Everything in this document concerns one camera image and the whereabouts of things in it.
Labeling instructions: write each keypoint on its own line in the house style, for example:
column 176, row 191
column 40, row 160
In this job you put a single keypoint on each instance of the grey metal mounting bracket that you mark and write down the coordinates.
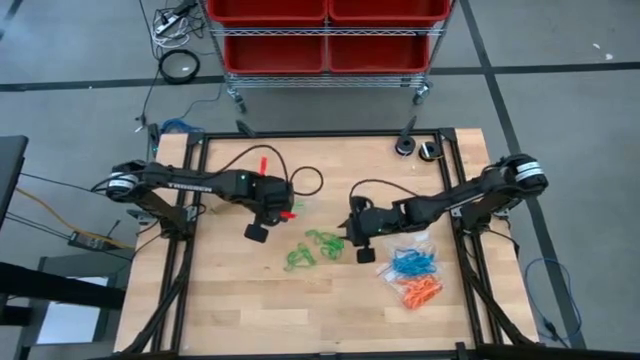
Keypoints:
column 454, row 212
column 191, row 212

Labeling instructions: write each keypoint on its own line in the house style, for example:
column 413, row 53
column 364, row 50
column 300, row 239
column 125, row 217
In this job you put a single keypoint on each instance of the blue rubber band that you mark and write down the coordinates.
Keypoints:
column 400, row 260
column 425, row 260
column 409, row 254
column 412, row 268

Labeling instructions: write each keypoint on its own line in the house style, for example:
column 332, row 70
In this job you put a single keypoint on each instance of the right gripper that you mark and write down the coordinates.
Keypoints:
column 375, row 222

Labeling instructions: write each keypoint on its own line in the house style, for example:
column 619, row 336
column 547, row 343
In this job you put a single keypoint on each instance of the black desk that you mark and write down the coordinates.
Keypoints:
column 10, row 170

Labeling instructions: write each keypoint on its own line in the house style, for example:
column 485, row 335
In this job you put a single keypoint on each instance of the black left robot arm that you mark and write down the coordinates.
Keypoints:
column 190, row 182

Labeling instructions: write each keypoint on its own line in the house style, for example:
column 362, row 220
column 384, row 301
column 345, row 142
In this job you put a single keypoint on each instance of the black clamp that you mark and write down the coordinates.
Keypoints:
column 137, row 216
column 502, row 214

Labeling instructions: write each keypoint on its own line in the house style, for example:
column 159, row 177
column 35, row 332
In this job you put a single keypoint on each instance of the black power adapter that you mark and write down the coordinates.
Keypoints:
column 87, row 241

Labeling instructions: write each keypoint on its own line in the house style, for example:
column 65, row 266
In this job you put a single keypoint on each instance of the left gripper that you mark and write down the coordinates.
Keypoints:
column 272, row 197

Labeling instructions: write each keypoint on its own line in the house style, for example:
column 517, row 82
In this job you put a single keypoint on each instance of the black beam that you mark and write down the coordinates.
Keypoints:
column 60, row 287

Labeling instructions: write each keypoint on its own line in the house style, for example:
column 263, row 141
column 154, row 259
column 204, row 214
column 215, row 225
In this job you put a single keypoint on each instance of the white power strip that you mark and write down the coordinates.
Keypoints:
column 167, row 24

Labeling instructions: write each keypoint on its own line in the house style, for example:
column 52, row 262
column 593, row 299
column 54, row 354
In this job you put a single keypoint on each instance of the grey metal stand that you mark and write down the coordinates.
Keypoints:
column 75, row 262

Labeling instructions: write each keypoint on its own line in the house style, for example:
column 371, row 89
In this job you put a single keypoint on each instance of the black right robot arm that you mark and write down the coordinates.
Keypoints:
column 450, row 197

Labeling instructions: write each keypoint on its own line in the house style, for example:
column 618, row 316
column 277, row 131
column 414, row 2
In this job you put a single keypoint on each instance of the red plastic storage bin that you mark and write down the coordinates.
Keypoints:
column 377, row 55
column 275, row 55
column 390, row 10
column 265, row 10

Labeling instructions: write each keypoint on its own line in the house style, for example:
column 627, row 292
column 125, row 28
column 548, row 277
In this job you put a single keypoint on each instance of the black triangular frame brace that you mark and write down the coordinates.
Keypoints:
column 410, row 127
column 246, row 128

